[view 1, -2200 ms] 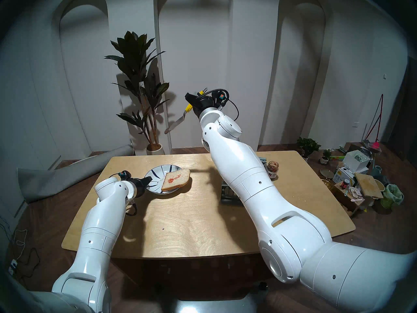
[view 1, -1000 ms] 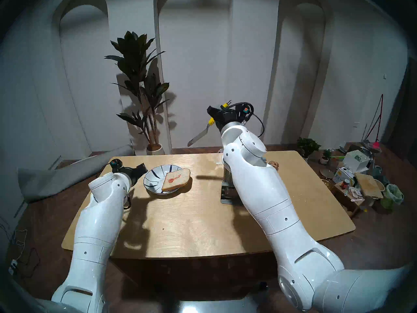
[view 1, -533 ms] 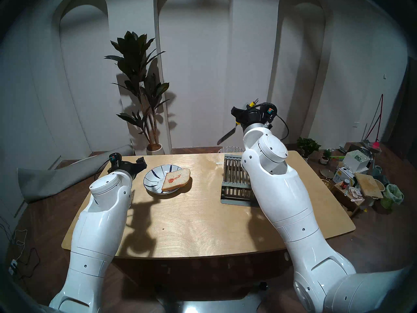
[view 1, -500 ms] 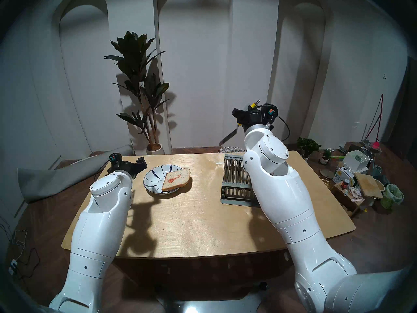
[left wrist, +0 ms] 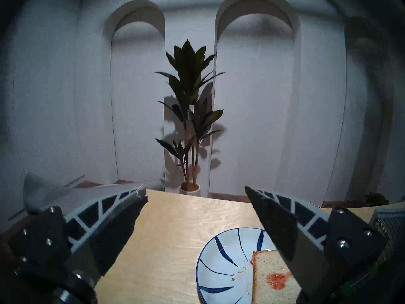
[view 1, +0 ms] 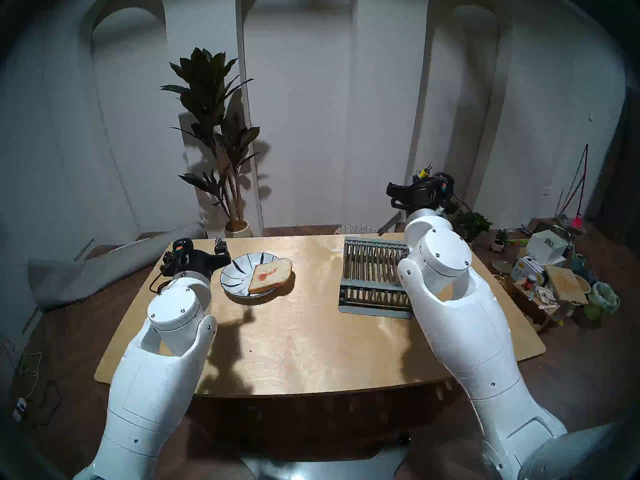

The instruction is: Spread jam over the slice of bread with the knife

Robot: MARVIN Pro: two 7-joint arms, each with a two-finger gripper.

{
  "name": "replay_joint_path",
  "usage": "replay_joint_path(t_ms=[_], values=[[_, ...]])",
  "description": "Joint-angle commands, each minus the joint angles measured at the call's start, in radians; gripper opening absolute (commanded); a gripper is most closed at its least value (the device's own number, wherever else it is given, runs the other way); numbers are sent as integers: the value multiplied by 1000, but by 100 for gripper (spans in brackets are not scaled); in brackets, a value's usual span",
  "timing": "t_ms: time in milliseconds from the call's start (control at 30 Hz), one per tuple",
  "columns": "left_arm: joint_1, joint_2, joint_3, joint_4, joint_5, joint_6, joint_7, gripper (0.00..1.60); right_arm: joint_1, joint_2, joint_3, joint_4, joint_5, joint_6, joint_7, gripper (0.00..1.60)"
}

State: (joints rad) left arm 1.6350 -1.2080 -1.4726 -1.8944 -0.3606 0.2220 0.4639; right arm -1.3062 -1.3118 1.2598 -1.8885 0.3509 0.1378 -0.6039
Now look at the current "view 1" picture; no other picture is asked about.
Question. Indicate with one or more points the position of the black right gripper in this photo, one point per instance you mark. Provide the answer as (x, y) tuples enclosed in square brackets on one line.
[(417, 196)]

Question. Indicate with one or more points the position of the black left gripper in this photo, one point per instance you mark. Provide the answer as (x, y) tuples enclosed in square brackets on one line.
[(200, 265)]

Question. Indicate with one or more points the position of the blue striped ceramic plate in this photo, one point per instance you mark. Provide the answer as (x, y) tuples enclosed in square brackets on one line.
[(235, 276)]

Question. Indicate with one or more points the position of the grey metal dish rack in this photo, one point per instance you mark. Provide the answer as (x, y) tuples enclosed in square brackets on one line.
[(370, 274)]

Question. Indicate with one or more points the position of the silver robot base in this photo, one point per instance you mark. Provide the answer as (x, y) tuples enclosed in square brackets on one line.
[(325, 466)]

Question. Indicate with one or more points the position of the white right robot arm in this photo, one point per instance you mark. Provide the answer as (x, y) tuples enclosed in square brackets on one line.
[(465, 309)]

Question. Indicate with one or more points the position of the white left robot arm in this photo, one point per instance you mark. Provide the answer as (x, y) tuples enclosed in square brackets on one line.
[(155, 374)]

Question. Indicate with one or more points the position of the slice of white bread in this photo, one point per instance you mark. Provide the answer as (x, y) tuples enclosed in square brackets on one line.
[(270, 276)]

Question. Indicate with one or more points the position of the small bushy potted plant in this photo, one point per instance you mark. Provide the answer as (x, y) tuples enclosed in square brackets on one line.
[(477, 224)]

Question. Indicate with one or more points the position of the woven wicker basket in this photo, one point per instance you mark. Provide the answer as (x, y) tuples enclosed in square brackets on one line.
[(357, 229)]

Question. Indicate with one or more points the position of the tiny potted plant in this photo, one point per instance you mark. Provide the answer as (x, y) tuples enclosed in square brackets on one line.
[(500, 238)]

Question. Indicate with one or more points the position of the grey ceramic plate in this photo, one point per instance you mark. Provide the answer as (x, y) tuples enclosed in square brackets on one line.
[(501, 265)]

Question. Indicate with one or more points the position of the golden patterned plate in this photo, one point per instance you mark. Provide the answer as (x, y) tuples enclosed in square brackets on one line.
[(504, 281)]

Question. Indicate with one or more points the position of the white and yellow carton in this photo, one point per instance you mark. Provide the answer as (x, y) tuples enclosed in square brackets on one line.
[(525, 270)]

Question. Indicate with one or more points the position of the white open box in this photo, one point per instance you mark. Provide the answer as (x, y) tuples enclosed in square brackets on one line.
[(546, 246)]

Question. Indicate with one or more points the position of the small red lidded jar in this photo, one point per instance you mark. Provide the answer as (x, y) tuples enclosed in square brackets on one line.
[(529, 283)]

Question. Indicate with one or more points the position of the rolled grey floor mat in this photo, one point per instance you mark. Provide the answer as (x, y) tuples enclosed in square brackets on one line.
[(75, 284)]

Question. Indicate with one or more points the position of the low wooden stool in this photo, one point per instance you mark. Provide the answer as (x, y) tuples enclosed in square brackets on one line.
[(527, 304)]

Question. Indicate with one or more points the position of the tall potted leafy plant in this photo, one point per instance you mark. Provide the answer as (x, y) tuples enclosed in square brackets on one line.
[(205, 94)]

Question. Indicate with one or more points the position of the pink dustpan brush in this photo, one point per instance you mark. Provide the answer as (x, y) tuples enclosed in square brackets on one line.
[(576, 222)]

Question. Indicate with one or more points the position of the wooden cutting board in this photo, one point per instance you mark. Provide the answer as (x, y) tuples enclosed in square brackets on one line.
[(566, 284)]

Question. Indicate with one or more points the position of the teal ceramic jug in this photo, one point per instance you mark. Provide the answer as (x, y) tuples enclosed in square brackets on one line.
[(580, 262)]

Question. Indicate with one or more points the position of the beige round bowl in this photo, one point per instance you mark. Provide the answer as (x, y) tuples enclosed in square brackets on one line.
[(583, 283)]

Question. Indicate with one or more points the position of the dark grey door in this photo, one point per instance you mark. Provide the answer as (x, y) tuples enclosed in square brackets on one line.
[(625, 164)]

